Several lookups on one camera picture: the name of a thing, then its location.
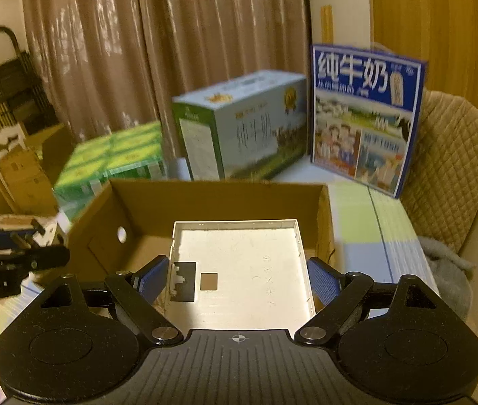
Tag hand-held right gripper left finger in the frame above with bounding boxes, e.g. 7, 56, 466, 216
37, 255, 183, 347

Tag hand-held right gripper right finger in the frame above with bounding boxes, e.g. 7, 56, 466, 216
294, 256, 456, 345

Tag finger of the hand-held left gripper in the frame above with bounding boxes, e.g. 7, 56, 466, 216
0, 225, 33, 249
0, 245, 71, 272

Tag brown cardboard box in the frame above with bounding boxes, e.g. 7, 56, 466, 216
55, 178, 336, 317

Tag white plastic tray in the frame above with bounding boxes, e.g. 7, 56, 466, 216
164, 218, 317, 332

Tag flat cardboard sheet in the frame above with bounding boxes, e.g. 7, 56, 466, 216
0, 213, 59, 229

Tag printed cardboard box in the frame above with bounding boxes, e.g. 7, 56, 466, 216
0, 152, 61, 216

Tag white carved wooden piece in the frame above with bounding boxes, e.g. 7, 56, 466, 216
0, 122, 29, 214

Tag green drink carton pack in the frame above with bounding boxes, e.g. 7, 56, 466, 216
53, 120, 168, 221

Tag grey cloth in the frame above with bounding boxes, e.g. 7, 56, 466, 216
418, 236, 477, 318

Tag black folding rack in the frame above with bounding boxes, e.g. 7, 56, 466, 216
0, 26, 61, 136

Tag blue milk carton box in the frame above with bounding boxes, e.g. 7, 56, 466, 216
310, 43, 429, 200

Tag pale green milk box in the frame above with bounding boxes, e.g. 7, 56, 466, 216
172, 70, 309, 182

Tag quilted beige chair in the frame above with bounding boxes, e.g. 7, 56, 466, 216
399, 90, 478, 259

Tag brown curtain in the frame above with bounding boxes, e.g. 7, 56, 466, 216
20, 0, 160, 145
135, 0, 312, 158

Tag thin wooden strip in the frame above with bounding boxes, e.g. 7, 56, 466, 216
322, 5, 334, 47

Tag wooden door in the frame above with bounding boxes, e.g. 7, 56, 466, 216
368, 0, 478, 119

